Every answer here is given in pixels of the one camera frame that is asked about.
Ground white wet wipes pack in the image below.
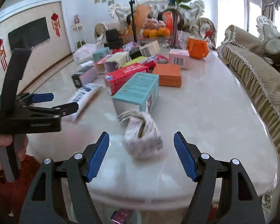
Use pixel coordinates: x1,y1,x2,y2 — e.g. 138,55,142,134
64,83,103,122

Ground black small box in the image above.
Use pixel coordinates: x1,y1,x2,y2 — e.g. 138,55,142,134
72,66,97,88

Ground small teal box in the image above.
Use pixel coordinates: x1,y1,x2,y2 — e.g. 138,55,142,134
92,47,110,63

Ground red long cardboard box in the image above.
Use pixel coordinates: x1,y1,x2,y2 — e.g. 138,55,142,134
104,63,149,95

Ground magenta cardboard box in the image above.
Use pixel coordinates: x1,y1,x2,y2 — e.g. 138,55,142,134
111,209,133,224

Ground cream barcode box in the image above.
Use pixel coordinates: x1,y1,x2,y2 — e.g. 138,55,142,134
104,52,130,73

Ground teal cardboard box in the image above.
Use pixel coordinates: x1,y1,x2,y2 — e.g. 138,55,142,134
112,72,159,115

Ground yellow green box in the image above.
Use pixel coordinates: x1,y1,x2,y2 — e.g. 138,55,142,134
120,56,148,67

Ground printed paper bag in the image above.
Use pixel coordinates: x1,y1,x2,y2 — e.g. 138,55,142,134
118,111,164,160

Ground beige carton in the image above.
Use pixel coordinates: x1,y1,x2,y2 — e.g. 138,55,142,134
140,41,160,57

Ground orange box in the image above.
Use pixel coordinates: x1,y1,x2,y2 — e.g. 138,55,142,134
152,64,181,88

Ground pink barcode box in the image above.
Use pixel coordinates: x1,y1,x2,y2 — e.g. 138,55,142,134
169,49,190,70

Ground red biscuit wrapper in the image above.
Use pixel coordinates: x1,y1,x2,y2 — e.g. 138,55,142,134
143,55,169,69

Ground red sweater sleeve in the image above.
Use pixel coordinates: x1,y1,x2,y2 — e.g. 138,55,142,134
0,155,40,223

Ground white tissue pack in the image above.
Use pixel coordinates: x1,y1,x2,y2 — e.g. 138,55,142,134
73,43,98,64

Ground red chinese knot decoration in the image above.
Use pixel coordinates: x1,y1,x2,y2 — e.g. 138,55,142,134
51,12,60,37

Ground black phone stand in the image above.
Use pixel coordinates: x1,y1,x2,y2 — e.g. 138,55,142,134
129,0,137,43

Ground oranges in fruit tray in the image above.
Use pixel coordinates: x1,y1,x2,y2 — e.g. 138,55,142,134
143,27,171,38

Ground beige fringed sofa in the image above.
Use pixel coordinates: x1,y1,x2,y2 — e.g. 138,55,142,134
217,16,280,223

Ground orange ceramic mug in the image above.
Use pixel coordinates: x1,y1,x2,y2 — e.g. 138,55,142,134
186,38,209,59

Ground purple glass flower vase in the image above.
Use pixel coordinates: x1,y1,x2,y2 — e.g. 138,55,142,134
168,0,191,49

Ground wall mounted black television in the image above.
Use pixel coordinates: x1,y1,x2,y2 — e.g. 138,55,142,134
8,17,50,51

